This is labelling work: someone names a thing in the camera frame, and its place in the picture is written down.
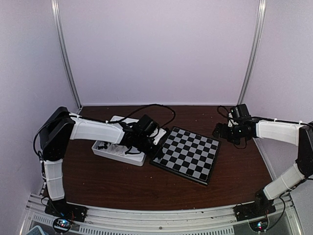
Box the blue plastic basket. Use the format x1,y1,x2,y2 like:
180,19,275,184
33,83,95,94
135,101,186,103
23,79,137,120
26,226,49,235

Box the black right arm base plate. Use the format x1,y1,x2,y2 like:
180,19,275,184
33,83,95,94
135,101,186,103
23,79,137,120
233,203,276,222

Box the white compartment tray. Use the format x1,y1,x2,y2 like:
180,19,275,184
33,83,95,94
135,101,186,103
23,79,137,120
91,116,146,166

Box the right aluminium frame post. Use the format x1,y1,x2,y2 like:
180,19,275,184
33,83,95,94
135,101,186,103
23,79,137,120
237,0,267,104

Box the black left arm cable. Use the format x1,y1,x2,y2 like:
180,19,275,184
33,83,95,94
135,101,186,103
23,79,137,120
105,104,177,130

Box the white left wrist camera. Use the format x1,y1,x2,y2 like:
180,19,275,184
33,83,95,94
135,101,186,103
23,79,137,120
153,128,167,145

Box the aluminium frame post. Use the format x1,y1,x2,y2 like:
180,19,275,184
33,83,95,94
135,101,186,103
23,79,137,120
237,0,267,104
51,0,82,110

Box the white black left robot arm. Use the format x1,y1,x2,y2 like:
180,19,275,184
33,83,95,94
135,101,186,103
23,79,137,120
37,106,166,217

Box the round circuit board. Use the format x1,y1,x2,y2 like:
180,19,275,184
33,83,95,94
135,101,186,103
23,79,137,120
52,218,72,233
249,218,269,233

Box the aluminium front rail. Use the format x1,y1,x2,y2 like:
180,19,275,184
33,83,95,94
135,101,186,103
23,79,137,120
17,194,304,235

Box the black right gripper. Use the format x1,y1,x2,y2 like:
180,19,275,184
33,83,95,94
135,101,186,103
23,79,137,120
212,123,247,144

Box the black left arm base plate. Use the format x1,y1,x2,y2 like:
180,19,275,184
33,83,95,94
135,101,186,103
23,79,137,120
45,204,88,222

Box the white chess piece pile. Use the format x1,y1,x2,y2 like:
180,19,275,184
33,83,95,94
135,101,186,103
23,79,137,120
107,144,128,157

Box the left aluminium frame post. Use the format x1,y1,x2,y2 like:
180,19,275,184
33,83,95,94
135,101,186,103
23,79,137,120
51,0,82,110

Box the right round circuit board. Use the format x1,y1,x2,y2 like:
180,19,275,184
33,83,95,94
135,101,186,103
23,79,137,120
249,218,269,233

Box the left round circuit board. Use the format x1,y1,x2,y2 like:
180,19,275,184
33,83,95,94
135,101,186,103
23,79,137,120
52,218,72,233

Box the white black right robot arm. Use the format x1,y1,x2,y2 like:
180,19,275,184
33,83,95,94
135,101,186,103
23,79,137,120
212,104,313,216

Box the black silver chessboard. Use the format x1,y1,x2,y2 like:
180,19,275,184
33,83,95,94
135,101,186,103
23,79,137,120
150,126,221,186

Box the black chess piece pile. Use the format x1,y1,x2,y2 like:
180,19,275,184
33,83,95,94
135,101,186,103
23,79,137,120
97,142,110,150

